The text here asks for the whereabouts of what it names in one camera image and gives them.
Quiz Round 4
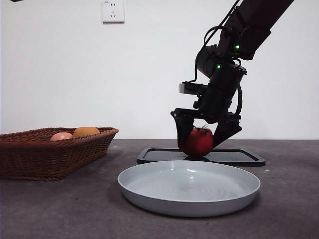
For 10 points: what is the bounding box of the red tomato with green stem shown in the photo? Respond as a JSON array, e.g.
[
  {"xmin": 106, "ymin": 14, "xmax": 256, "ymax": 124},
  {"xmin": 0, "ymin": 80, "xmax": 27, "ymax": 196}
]
[{"xmin": 183, "ymin": 125, "xmax": 214, "ymax": 157}]

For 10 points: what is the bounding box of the dark rectangular tray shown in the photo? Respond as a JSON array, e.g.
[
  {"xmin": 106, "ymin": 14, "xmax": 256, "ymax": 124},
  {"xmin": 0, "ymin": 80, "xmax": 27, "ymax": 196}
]
[{"xmin": 136, "ymin": 147, "xmax": 266, "ymax": 167}]

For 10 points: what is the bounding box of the pale grey round plate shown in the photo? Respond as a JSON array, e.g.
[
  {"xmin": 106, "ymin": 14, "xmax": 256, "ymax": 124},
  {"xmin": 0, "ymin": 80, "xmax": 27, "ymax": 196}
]
[{"xmin": 117, "ymin": 160, "xmax": 261, "ymax": 218}]

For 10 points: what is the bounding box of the orange round fruit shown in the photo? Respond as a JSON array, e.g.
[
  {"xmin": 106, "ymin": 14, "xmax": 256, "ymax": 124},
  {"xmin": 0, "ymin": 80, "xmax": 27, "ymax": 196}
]
[{"xmin": 72, "ymin": 126, "xmax": 100, "ymax": 138}]

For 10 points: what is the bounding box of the pink peach fruit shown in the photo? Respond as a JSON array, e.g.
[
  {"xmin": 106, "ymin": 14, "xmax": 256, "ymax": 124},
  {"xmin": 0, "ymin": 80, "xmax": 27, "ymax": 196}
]
[{"xmin": 49, "ymin": 132, "xmax": 73, "ymax": 142}]

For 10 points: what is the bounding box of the brown woven wicker basket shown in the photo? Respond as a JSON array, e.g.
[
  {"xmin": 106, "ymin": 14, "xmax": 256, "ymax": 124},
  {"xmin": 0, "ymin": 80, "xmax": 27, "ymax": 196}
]
[{"xmin": 0, "ymin": 127, "xmax": 119, "ymax": 182}]

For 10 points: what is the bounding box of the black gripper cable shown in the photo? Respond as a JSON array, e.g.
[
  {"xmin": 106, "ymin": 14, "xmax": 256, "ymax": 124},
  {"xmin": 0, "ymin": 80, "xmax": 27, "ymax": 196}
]
[{"xmin": 235, "ymin": 84, "xmax": 243, "ymax": 116}]

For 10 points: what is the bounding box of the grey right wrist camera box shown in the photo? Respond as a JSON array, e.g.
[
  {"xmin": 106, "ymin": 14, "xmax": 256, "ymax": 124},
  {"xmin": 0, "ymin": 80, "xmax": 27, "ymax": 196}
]
[{"xmin": 178, "ymin": 80, "xmax": 210, "ymax": 97}]

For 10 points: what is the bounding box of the black camera cable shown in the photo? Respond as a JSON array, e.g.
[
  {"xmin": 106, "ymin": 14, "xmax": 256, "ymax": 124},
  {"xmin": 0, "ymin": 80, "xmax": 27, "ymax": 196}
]
[{"xmin": 203, "ymin": 0, "xmax": 241, "ymax": 48}]

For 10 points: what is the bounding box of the white wall power socket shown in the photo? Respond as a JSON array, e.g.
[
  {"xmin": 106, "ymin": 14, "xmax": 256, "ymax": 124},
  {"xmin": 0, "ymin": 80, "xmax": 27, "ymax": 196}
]
[{"xmin": 101, "ymin": 0, "xmax": 125, "ymax": 25}]

